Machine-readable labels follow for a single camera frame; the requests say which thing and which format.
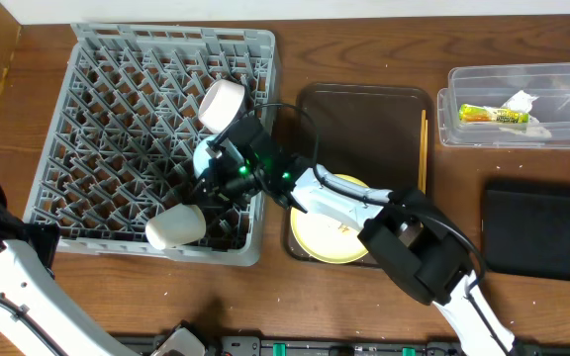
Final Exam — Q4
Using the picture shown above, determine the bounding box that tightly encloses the light blue bowl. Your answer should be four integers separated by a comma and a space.
192, 134, 244, 179

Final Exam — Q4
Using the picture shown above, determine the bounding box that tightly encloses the pink bowl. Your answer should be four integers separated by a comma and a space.
198, 79, 245, 134

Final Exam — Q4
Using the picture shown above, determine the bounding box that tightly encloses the cream white cup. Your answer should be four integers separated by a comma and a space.
144, 204, 207, 250

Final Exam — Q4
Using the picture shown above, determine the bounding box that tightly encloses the yellow plate with crumbs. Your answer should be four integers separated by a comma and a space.
290, 170, 379, 264

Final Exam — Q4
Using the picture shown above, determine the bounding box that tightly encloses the wooden chopstick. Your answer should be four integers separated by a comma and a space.
420, 118, 428, 194
418, 110, 428, 193

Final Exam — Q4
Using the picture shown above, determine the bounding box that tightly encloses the green snack bar wrapper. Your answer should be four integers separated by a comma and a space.
458, 104, 529, 124

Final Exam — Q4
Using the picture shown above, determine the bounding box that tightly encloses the white tissue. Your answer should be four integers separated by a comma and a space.
501, 90, 552, 139

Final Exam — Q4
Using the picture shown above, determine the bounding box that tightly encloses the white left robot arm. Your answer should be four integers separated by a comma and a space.
0, 185, 135, 355

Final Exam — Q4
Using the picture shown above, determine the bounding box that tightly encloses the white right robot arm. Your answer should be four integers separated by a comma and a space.
194, 117, 516, 355

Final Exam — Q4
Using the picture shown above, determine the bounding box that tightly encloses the grey dishwasher rack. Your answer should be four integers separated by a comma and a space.
24, 23, 279, 257

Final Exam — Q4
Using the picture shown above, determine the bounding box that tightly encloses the clear plastic waste bin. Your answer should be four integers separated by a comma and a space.
437, 62, 570, 149

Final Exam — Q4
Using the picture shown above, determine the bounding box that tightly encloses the black waste bin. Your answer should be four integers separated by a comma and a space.
481, 180, 570, 281

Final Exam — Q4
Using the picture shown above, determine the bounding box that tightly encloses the dark brown serving tray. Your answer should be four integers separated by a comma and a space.
282, 82, 434, 272

